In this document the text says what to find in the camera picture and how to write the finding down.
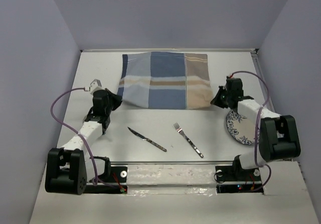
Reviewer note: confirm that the blue beige plaid cloth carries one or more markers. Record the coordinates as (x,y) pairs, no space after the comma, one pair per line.
(165,80)

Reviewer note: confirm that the steel table knife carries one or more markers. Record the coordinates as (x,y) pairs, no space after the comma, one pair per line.
(147,139)

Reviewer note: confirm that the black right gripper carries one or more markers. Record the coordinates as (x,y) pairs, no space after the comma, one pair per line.
(216,101)

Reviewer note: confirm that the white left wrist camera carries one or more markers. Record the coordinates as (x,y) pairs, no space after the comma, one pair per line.
(94,86)

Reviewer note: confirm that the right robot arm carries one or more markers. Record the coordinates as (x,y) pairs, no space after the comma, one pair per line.
(273,136)

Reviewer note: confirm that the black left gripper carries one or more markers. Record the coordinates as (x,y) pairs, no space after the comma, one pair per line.
(116,99)

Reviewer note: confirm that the blue floral plate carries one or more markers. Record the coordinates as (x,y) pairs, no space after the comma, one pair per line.
(240,128)

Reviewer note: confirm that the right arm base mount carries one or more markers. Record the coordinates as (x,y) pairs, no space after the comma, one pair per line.
(228,181)

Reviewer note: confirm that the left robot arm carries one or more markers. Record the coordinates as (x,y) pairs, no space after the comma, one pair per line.
(66,166)

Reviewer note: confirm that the white front cover panel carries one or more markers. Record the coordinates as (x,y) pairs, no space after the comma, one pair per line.
(171,175)

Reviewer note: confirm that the white table edge rail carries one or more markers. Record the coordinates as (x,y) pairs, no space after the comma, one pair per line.
(173,50)

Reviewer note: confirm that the steel fork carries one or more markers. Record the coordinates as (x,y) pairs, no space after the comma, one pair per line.
(182,133)

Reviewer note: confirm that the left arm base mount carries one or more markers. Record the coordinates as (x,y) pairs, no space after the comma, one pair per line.
(115,183)

